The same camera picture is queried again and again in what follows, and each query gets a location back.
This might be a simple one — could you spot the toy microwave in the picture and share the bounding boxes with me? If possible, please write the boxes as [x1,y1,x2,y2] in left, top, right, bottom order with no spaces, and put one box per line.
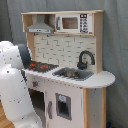
[56,14,93,33]

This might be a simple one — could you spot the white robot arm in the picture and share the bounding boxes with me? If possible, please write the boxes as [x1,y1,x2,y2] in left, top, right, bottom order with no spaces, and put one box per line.
[0,41,43,128]

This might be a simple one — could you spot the right oven knob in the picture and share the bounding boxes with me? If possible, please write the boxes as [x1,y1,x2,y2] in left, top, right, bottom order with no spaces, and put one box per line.
[32,81,38,87]

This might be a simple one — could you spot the grey range hood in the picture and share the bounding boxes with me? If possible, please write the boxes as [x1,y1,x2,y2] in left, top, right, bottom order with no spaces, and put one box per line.
[26,15,54,34]

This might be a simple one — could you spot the black toy faucet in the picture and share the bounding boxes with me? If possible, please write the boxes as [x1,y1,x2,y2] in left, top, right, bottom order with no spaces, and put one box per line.
[77,50,95,70]

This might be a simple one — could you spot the white cabinet door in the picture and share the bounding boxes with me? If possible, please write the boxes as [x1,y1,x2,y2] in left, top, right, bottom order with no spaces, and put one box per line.
[46,81,83,128]

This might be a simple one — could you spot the black stovetop red burners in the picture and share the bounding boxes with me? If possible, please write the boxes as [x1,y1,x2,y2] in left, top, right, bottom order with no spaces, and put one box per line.
[29,61,57,73]

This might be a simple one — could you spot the metal sink basin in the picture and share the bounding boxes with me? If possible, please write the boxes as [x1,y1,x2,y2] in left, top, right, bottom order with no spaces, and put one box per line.
[53,67,93,81]

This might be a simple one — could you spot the wooden toy kitchen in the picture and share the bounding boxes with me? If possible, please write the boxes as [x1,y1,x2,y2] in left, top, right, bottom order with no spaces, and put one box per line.
[22,10,115,128]

